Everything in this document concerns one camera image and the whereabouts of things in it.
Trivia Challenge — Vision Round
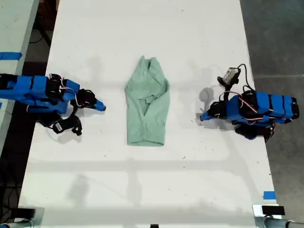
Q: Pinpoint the black camera box with label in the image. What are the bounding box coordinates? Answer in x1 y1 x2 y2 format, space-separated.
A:
50 119 72 134

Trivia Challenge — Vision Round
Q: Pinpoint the silver and black camera box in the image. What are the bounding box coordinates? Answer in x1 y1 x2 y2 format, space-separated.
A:
223 67 241 85

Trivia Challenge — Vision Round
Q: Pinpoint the short blue tape strip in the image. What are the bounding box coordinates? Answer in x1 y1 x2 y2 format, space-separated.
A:
263 190 277 200

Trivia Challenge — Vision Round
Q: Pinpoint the black floor cable bundle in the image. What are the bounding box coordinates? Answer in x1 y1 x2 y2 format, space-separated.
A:
0 163 22 216

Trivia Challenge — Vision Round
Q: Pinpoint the short black camera stalk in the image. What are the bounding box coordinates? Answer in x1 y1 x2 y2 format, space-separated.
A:
68 114 83 136
217 76 233 103

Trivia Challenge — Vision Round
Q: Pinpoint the small black box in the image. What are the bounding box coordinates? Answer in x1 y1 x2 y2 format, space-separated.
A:
17 208 36 218
261 205 285 216

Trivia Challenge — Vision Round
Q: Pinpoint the white corner bracket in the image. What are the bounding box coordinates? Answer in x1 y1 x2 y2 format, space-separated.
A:
252 204 289 218
17 207 46 224

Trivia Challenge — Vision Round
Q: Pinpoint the metal table leg pipe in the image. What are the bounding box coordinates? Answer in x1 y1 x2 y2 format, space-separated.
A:
263 217 304 228
0 219 34 228

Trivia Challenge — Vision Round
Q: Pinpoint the pale green T-shirt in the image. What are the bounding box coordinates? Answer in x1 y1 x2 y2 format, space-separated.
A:
124 55 171 147

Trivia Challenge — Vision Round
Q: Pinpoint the long blue tape strip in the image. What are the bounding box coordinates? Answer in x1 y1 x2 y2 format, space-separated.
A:
0 51 23 60

